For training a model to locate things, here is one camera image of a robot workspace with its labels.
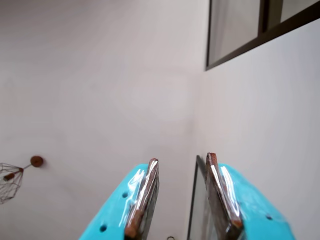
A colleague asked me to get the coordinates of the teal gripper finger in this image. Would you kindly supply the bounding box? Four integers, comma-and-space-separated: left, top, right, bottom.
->
205, 152, 298, 240
78, 157, 160, 240

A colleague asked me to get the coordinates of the dark framed window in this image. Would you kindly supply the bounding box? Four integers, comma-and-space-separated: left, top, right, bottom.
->
205, 0, 320, 72

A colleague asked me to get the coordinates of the black picture frame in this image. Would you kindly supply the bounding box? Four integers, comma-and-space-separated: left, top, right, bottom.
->
186, 154, 222, 240

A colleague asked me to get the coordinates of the brown round ceiling mount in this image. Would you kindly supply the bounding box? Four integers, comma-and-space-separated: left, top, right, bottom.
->
30, 155, 44, 167

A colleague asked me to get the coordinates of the wire cage pendant lamp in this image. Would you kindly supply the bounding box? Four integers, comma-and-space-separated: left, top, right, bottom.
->
0, 161, 32, 205

